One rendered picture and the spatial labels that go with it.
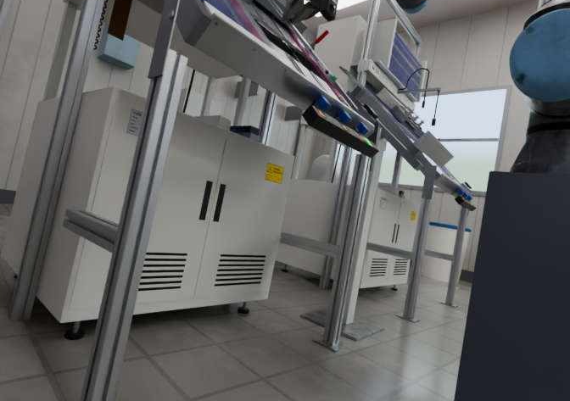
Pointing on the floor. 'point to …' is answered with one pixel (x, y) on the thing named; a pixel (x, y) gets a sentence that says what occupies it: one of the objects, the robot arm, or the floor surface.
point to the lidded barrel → (431, 269)
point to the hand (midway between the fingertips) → (287, 20)
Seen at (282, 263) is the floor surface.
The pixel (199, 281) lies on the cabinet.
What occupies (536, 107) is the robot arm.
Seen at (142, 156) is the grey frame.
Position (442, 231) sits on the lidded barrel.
